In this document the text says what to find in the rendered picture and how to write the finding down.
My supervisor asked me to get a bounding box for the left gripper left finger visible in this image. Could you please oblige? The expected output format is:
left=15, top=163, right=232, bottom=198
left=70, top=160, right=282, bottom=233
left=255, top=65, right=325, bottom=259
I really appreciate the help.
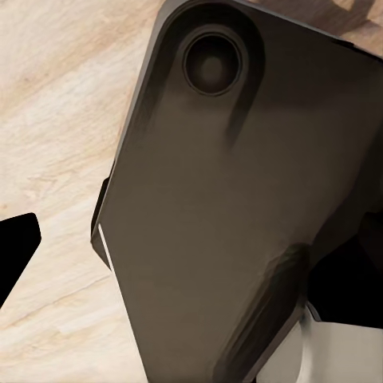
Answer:
left=0, top=212, right=41, bottom=309

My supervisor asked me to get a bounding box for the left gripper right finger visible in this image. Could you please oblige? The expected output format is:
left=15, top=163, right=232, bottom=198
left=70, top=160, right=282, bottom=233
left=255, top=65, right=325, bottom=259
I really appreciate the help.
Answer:
left=357, top=212, right=383, bottom=276

